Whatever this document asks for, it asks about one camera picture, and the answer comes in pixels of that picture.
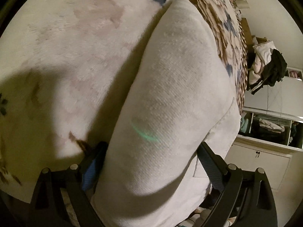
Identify white pants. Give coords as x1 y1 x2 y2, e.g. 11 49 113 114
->
91 0 242 227

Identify pile of hanging clothes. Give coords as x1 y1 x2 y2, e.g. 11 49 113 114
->
250 48 288 95

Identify pile of white clothes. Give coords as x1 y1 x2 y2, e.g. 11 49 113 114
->
247 37 276 86

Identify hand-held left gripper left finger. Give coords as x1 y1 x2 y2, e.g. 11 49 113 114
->
30 141 109 227

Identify white wardrobe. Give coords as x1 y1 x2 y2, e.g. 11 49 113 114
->
223 67 303 192

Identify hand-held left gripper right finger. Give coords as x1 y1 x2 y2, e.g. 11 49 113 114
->
197 142 278 227

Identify floral blanket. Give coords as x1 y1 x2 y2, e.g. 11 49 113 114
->
0 0 249 204

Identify brown checkered sheet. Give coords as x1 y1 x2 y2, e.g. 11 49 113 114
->
233 0 249 114

